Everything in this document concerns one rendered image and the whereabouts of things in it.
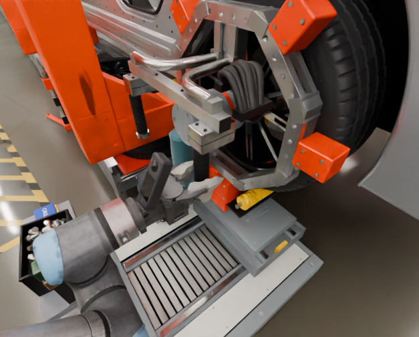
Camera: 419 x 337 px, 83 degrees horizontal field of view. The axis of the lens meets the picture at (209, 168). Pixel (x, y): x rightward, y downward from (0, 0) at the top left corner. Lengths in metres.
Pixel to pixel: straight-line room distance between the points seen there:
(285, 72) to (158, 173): 0.34
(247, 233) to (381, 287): 0.72
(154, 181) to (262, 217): 0.86
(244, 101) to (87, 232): 0.37
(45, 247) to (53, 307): 0.44
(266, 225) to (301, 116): 0.76
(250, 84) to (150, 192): 0.29
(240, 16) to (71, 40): 0.56
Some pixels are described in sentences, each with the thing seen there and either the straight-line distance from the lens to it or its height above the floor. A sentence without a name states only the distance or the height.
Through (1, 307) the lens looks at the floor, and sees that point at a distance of 1.59.
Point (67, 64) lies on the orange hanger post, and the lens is 0.98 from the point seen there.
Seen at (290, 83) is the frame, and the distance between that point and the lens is 0.56.
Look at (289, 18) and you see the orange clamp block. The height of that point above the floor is 1.12.
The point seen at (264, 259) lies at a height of 0.17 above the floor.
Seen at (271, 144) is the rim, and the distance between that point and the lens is 0.81.
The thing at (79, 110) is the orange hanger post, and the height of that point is 0.77.
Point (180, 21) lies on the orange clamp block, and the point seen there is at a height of 1.06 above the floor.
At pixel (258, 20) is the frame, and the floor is 1.10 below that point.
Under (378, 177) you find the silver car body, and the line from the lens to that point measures 0.72.
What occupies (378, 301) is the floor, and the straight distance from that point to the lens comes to 1.50.
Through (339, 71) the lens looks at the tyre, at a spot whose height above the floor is 1.03.
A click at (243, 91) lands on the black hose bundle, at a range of 0.50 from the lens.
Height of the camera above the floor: 1.21
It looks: 42 degrees down
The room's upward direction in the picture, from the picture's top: straight up
